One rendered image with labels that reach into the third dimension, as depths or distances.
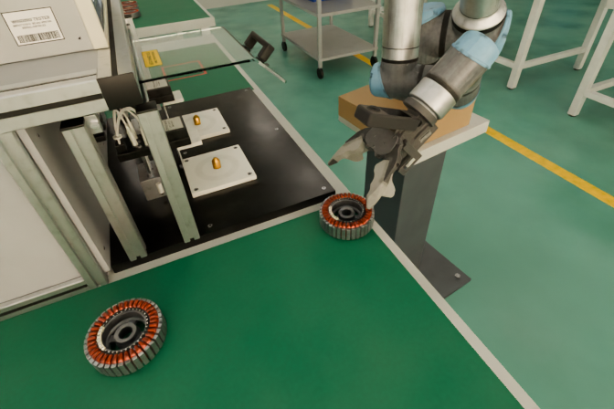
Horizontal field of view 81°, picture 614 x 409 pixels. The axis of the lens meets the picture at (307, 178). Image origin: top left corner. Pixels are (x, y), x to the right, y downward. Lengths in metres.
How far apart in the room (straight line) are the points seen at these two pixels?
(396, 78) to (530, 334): 1.15
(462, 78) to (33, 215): 0.72
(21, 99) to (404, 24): 0.63
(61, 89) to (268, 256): 0.42
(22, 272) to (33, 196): 0.16
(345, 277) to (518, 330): 1.05
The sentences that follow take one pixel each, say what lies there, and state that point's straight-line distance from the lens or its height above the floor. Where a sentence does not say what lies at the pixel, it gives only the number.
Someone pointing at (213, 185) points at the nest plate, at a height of 0.78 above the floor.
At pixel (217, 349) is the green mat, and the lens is 0.63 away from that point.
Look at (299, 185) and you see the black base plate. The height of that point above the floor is 0.77.
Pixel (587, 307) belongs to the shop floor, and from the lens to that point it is 1.82.
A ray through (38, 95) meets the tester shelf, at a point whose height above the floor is 1.11.
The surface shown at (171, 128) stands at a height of 0.92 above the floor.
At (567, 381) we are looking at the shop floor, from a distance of 1.61.
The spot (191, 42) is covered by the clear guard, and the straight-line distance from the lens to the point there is 0.82.
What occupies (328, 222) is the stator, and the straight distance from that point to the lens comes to 0.72.
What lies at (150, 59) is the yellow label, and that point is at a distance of 0.76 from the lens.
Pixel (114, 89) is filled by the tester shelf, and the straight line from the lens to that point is 0.56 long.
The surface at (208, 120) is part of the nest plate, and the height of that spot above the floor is 0.78.
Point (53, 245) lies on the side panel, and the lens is 0.72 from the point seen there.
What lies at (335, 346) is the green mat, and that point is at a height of 0.75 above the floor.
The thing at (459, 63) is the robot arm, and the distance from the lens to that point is 0.69.
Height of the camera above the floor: 1.29
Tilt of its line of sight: 38 degrees down
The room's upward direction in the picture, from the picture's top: 3 degrees counter-clockwise
